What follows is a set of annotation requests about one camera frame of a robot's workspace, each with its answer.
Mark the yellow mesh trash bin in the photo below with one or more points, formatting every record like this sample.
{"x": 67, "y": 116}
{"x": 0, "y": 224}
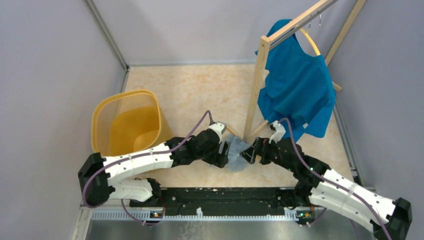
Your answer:
{"x": 128, "y": 122}

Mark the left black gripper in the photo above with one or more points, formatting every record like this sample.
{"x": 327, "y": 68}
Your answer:
{"x": 218, "y": 159}

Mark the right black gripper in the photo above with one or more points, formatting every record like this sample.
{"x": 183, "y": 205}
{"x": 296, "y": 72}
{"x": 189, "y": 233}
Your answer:
{"x": 260, "y": 148}

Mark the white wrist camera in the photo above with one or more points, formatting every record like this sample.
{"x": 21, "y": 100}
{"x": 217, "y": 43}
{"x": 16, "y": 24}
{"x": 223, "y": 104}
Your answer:
{"x": 218, "y": 127}
{"x": 278, "y": 132}

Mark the white cable duct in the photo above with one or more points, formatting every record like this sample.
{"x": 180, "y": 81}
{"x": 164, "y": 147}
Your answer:
{"x": 200, "y": 215}

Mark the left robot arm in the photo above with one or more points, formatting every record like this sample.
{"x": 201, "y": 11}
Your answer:
{"x": 102, "y": 178}

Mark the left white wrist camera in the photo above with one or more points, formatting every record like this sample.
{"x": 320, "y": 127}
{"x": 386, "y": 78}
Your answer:
{"x": 218, "y": 127}

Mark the metal corner post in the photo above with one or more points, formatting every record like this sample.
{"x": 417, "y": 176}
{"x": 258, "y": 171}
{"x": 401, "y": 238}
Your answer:
{"x": 106, "y": 33}

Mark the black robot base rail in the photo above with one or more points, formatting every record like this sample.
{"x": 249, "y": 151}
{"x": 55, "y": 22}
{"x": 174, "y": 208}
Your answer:
{"x": 227, "y": 202}

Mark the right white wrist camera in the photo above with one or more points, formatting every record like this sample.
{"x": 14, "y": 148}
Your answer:
{"x": 278, "y": 132}

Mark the yellow clothes hanger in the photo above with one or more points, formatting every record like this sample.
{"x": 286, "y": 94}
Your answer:
{"x": 311, "y": 42}

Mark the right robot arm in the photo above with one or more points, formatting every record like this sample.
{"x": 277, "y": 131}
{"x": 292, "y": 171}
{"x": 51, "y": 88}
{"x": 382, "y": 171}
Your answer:
{"x": 320, "y": 185}

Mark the blue plastic trash bag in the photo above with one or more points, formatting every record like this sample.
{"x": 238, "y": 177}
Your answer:
{"x": 236, "y": 163}

